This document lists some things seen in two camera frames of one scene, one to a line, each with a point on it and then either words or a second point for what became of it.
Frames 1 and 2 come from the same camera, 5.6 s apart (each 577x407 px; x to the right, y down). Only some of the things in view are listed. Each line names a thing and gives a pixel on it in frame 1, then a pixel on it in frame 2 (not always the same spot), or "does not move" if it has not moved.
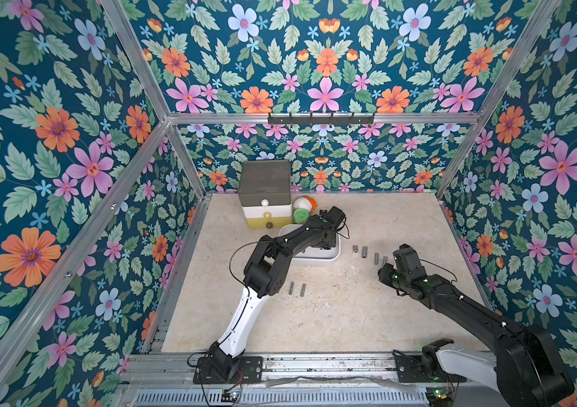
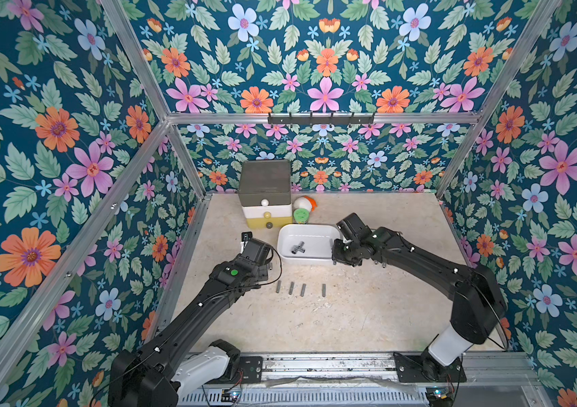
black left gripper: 333,241 -> 264,273
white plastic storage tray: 313,256 does not move
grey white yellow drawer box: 265,193 does not move
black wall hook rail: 321,120 does not move
